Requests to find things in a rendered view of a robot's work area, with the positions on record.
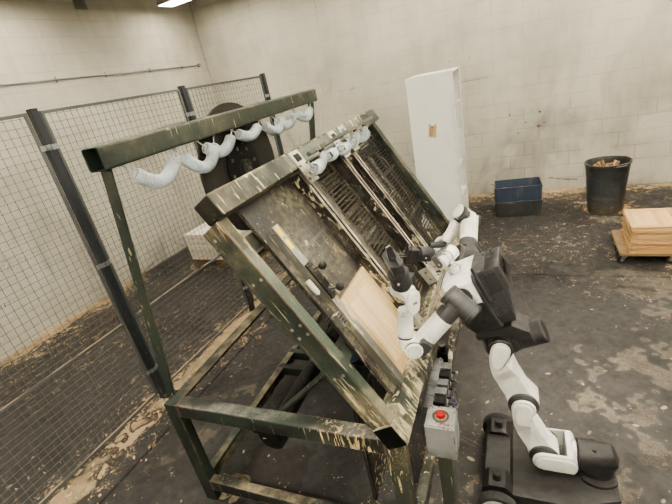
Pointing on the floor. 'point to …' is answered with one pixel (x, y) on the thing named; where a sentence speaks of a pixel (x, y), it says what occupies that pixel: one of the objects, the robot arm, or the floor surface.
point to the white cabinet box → (439, 136)
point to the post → (448, 480)
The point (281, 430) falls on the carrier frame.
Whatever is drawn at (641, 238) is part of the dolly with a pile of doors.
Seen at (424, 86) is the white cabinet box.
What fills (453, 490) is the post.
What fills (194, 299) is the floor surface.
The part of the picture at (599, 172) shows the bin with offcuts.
